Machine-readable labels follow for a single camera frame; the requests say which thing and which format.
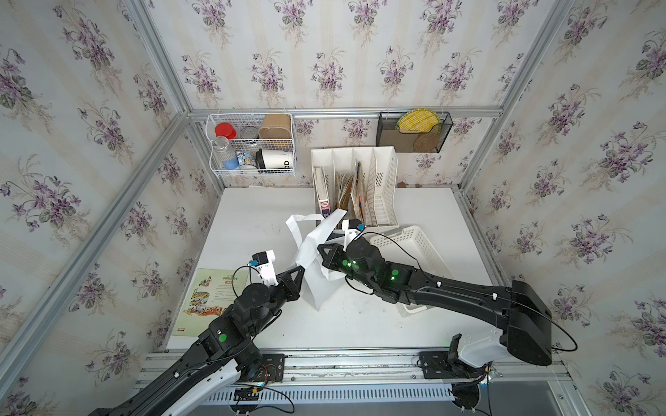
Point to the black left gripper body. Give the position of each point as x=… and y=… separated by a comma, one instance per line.
x=277, y=298

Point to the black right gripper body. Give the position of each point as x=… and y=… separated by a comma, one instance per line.
x=346, y=267

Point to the white insulated delivery bag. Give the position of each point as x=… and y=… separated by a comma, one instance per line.
x=321, y=283

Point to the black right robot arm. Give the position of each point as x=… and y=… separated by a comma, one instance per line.
x=523, y=323

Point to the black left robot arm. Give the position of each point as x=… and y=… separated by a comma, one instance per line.
x=222, y=354

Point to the white perforated plastic tray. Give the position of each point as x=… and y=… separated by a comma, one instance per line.
x=411, y=246

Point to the colourful human history book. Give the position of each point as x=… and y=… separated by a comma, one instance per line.
x=359, y=196

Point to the green history picture book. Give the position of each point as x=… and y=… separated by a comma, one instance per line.
x=209, y=294

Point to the white plastic file organizer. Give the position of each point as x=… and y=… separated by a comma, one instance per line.
x=380, y=173

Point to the science encyclopedia book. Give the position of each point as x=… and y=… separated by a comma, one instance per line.
x=322, y=185

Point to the white black cylinder cup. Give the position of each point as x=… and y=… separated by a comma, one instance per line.
x=275, y=160

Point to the woven brown round coaster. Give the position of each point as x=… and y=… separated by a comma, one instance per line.
x=427, y=143

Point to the clear plastic water bottle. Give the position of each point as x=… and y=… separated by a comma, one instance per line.
x=225, y=153

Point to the red lid jar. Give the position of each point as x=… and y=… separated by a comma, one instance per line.
x=226, y=130

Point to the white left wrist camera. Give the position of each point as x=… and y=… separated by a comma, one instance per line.
x=263, y=262

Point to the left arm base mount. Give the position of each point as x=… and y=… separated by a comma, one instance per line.
x=192, y=386

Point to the black mesh wall basket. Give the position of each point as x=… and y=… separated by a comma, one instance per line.
x=387, y=134

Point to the white wire wall basket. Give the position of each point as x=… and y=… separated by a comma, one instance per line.
x=247, y=143

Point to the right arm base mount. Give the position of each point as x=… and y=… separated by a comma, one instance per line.
x=467, y=357

